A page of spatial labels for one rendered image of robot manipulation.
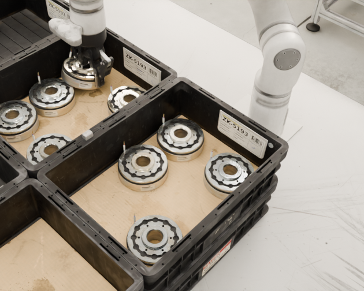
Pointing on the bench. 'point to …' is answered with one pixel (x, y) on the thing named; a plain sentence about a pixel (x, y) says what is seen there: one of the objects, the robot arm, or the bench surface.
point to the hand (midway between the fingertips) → (92, 75)
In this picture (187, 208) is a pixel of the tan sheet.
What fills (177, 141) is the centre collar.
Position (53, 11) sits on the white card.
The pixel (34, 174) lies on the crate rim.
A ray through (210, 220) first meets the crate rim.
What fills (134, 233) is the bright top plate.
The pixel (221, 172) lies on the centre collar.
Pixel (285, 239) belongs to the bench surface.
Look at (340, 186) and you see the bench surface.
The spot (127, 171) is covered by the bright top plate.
